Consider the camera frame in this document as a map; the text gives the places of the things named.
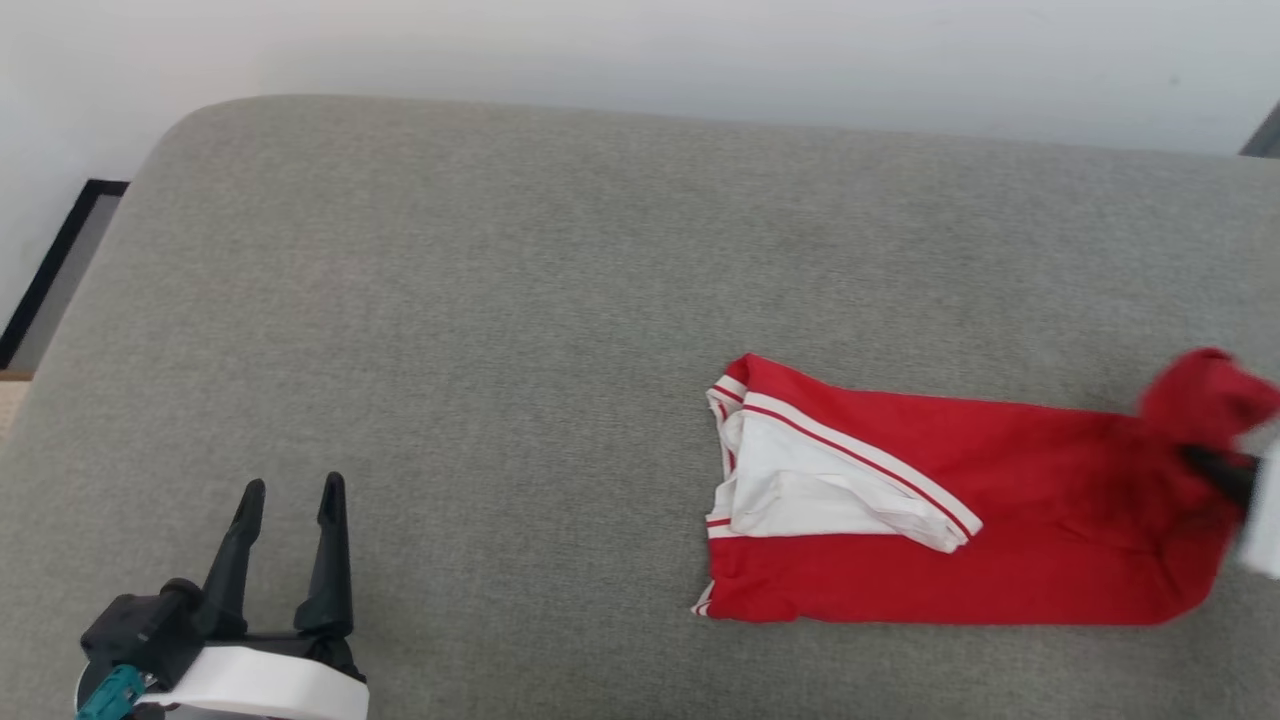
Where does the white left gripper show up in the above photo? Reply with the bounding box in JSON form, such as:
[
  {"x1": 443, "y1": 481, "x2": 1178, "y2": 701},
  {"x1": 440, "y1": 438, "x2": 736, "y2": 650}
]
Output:
[{"x1": 135, "y1": 471, "x2": 371, "y2": 720}]

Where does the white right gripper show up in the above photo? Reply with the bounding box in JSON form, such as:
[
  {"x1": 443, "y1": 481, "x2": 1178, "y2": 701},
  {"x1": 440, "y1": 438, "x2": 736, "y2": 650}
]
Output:
[{"x1": 1180, "y1": 415, "x2": 1280, "y2": 581}]

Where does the red jersey with white trim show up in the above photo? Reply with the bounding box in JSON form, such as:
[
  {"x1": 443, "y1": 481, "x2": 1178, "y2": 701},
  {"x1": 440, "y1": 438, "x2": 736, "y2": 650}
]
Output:
[{"x1": 690, "y1": 347, "x2": 1280, "y2": 628}]

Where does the grey fabric sofa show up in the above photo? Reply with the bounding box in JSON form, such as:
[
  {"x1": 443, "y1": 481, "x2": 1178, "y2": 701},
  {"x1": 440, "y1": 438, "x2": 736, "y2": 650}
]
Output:
[{"x1": 0, "y1": 94, "x2": 1280, "y2": 720}]

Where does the teal cable connector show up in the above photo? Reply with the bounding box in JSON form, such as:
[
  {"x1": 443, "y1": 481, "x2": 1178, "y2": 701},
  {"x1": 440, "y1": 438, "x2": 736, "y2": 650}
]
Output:
[{"x1": 76, "y1": 664, "x2": 147, "y2": 720}]

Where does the grey metal bracket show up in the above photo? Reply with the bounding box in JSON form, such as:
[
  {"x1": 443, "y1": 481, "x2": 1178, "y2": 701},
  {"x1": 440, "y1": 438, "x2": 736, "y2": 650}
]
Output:
[{"x1": 1238, "y1": 100, "x2": 1280, "y2": 160}]

